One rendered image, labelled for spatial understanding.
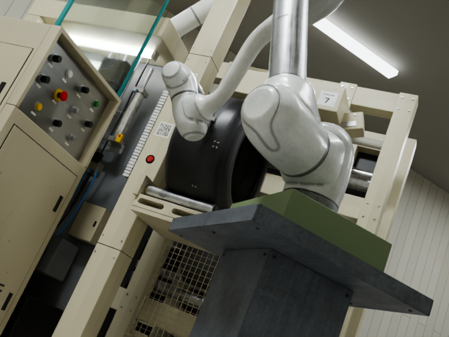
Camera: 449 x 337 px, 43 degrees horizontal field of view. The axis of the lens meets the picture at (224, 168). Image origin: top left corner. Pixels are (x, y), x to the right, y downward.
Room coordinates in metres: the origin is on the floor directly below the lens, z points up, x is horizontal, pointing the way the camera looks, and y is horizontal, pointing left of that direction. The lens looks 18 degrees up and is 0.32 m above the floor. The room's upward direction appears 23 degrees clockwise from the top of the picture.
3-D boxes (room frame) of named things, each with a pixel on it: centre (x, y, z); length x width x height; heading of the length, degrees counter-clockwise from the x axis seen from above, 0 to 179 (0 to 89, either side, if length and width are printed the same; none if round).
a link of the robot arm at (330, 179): (1.42, -0.23, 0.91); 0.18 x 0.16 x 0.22; 135
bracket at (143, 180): (2.58, 0.23, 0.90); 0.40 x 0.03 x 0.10; 155
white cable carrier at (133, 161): (2.60, 0.40, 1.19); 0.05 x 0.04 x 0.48; 155
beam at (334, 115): (2.72, -0.17, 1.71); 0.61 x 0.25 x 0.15; 65
